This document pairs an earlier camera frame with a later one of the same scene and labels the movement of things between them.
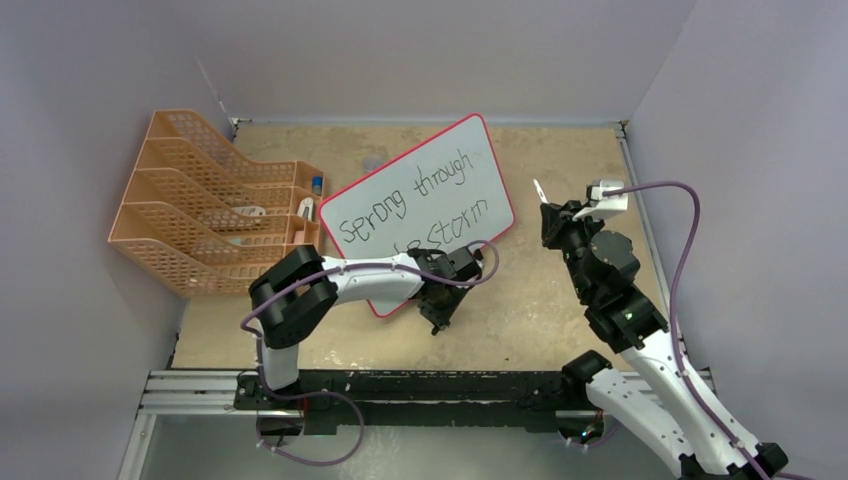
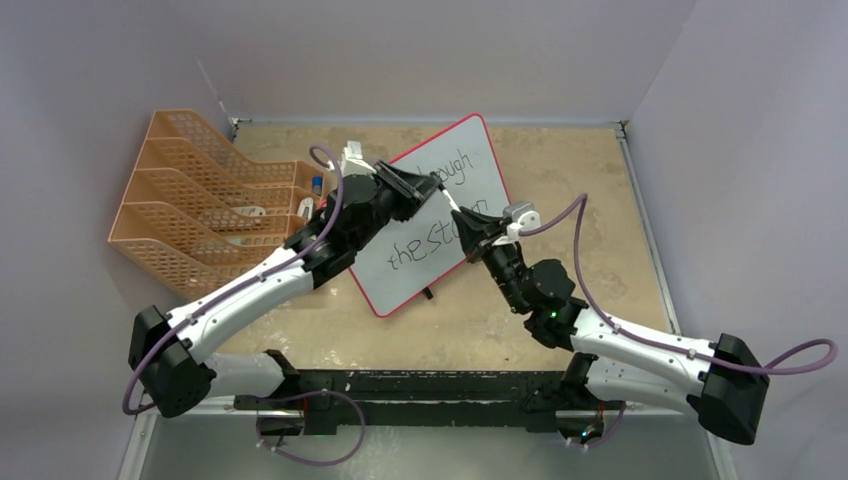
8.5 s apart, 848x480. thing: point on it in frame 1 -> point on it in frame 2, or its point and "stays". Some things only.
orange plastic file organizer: x=200 y=219 stays
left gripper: x=440 y=318 -> x=407 y=189
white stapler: x=305 y=208 stays
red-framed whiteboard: x=445 y=193 stays
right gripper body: x=569 y=235 -> x=488 y=251
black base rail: x=355 y=400 stays
